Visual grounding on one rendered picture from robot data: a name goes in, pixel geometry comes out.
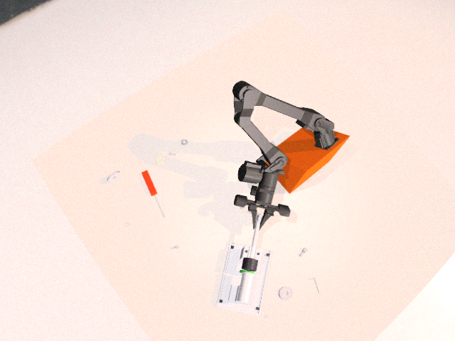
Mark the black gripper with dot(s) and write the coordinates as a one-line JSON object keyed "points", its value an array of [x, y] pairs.
{"points": [[264, 197]]}

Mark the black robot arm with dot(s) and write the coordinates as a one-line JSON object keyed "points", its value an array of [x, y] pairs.
{"points": [[246, 97]]}

